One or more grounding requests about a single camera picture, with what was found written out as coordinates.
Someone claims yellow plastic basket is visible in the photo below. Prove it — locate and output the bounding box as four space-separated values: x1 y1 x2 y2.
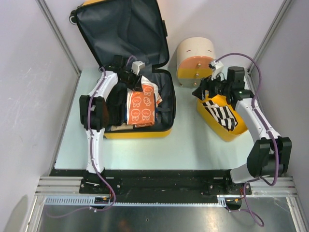
197 95 248 142

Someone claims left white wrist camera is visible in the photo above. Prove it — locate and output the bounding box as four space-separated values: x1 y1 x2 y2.
131 61 145 75

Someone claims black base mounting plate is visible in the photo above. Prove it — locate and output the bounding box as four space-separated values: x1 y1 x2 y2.
48 169 283 204

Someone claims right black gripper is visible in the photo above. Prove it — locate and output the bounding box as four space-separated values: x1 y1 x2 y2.
192 71 231 101

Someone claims white round drawer cabinet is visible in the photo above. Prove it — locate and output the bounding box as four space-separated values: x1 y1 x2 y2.
176 37 216 88

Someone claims orange white packet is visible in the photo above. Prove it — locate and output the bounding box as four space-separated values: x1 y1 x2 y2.
126 76 163 128

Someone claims aluminium frame rail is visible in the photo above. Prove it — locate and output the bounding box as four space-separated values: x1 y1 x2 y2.
35 175 297 207

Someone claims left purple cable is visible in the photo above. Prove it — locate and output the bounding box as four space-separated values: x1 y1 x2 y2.
45 55 138 218

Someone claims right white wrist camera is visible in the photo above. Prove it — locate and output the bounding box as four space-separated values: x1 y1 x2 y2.
209 60 224 80

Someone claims black white striped cloth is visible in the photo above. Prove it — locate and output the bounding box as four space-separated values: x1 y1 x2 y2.
202 100 238 131

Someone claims black pouch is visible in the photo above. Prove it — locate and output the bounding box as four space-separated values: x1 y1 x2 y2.
107 83 127 126

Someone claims yellow Pikachu suitcase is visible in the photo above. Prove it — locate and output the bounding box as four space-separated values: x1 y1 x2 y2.
69 0 176 139

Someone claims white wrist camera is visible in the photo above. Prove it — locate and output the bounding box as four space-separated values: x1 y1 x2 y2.
131 61 145 75
209 60 224 80

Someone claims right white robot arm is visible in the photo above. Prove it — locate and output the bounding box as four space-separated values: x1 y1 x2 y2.
192 63 292 194

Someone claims beige tube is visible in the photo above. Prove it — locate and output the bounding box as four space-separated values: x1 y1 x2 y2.
108 123 134 133

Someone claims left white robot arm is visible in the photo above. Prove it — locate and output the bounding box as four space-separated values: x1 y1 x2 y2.
79 56 145 193

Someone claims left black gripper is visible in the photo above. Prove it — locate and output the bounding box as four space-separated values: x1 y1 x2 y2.
119 69 143 92

